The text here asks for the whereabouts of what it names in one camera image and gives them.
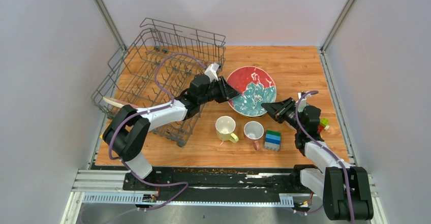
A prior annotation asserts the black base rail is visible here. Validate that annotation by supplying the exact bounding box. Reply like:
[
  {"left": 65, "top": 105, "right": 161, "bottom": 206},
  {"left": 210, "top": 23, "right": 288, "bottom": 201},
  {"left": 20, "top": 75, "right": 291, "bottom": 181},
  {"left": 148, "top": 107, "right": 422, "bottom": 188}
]
[{"left": 72, "top": 164, "right": 378, "bottom": 213}]

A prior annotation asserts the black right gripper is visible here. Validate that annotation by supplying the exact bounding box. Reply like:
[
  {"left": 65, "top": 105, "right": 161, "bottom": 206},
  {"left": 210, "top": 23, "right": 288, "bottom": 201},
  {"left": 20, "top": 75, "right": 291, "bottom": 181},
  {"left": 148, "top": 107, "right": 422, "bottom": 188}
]
[{"left": 260, "top": 97, "right": 303, "bottom": 133}]

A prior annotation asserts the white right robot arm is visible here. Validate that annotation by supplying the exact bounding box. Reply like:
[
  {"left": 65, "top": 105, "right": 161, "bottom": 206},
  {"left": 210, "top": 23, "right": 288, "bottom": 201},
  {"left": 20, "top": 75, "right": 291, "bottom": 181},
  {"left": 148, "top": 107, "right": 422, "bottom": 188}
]
[{"left": 262, "top": 97, "right": 374, "bottom": 221}]

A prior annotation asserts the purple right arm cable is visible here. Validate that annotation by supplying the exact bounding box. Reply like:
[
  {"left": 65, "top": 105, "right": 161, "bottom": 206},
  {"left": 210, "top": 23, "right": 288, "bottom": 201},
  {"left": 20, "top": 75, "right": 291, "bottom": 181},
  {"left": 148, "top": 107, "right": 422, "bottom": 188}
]
[{"left": 295, "top": 90, "right": 356, "bottom": 223}]

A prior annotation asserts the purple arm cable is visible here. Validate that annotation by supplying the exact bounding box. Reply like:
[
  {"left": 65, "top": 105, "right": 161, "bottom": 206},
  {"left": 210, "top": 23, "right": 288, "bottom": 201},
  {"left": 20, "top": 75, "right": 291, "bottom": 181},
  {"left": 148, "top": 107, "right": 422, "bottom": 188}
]
[
  {"left": 108, "top": 53, "right": 208, "bottom": 213},
  {"left": 295, "top": 90, "right": 356, "bottom": 223}
]

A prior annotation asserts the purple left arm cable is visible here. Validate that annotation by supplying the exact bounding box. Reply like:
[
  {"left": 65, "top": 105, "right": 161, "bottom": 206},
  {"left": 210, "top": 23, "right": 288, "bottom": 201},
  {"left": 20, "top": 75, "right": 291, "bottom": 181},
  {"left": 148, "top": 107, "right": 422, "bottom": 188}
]
[{"left": 108, "top": 53, "right": 208, "bottom": 213}]

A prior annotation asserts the red and teal floral plate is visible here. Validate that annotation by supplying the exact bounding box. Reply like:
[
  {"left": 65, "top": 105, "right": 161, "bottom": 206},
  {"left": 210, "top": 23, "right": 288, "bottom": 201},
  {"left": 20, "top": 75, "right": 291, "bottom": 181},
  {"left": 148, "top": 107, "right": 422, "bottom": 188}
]
[{"left": 227, "top": 66, "right": 277, "bottom": 116}]

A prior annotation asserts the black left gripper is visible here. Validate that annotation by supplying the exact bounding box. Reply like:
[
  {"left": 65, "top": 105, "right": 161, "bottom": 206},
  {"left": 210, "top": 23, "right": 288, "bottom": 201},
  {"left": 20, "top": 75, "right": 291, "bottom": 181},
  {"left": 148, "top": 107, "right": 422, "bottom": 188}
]
[{"left": 198, "top": 76, "right": 241, "bottom": 105}]

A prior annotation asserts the small red yellow green toy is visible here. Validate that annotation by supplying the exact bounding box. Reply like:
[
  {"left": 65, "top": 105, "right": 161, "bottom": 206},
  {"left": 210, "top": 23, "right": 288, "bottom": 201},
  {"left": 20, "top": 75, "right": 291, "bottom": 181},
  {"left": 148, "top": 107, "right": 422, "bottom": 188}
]
[{"left": 318, "top": 117, "right": 330, "bottom": 133}]

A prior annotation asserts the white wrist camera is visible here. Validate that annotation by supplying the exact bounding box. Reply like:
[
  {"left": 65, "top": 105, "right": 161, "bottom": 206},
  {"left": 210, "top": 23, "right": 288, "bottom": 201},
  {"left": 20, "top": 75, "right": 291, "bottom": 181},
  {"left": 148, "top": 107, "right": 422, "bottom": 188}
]
[
  {"left": 296, "top": 92, "right": 307, "bottom": 112},
  {"left": 204, "top": 62, "right": 221, "bottom": 82}
]

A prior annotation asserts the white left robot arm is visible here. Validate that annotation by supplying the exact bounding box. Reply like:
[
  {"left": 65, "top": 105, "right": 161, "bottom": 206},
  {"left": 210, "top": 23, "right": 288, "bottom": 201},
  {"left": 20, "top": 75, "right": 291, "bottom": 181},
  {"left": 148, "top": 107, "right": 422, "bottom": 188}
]
[{"left": 101, "top": 74, "right": 240, "bottom": 190}]

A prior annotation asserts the green scalloped plate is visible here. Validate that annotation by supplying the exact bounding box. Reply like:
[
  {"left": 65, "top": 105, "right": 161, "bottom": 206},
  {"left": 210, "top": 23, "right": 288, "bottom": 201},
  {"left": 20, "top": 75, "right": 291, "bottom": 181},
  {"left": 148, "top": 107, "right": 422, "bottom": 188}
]
[{"left": 242, "top": 114, "right": 266, "bottom": 119}]

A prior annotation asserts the grey wire dish rack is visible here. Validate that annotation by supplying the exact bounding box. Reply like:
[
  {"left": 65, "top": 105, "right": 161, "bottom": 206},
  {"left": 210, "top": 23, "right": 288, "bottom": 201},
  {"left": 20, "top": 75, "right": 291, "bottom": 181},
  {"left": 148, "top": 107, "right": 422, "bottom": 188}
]
[{"left": 91, "top": 17, "right": 227, "bottom": 148}]

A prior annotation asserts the green blue grey block stack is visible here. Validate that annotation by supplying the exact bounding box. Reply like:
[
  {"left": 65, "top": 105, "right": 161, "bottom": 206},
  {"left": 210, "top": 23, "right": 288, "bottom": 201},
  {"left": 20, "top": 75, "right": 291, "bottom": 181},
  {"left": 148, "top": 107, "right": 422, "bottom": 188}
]
[{"left": 264, "top": 130, "right": 281, "bottom": 151}]

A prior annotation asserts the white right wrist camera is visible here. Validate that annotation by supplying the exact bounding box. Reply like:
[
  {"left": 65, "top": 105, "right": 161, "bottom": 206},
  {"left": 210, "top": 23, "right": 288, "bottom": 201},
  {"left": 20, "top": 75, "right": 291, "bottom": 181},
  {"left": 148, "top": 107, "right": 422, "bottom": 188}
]
[{"left": 296, "top": 92, "right": 307, "bottom": 112}]

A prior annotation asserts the pink mug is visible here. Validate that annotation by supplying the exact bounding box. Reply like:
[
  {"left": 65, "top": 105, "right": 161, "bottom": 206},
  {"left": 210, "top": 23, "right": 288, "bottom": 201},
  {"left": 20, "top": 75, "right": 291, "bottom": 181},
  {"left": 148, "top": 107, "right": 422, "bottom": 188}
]
[{"left": 243, "top": 121, "right": 264, "bottom": 151}]

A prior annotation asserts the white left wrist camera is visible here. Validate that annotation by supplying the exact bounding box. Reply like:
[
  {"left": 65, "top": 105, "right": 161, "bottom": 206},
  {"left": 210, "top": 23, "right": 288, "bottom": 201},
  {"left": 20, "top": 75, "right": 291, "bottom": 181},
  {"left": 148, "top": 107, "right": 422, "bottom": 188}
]
[{"left": 204, "top": 62, "right": 221, "bottom": 82}]

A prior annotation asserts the yellow mug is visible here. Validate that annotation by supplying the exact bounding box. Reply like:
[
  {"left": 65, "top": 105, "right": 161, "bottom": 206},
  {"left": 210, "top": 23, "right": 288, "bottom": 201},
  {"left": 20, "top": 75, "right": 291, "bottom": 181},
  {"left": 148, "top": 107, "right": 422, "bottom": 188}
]
[{"left": 215, "top": 116, "right": 239, "bottom": 144}]

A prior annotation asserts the cream and pink plate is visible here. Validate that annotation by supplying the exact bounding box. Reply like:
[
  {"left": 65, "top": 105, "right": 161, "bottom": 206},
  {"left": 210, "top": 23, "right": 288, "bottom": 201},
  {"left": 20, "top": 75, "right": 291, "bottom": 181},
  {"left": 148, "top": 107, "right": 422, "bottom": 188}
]
[{"left": 102, "top": 97, "right": 139, "bottom": 109}]

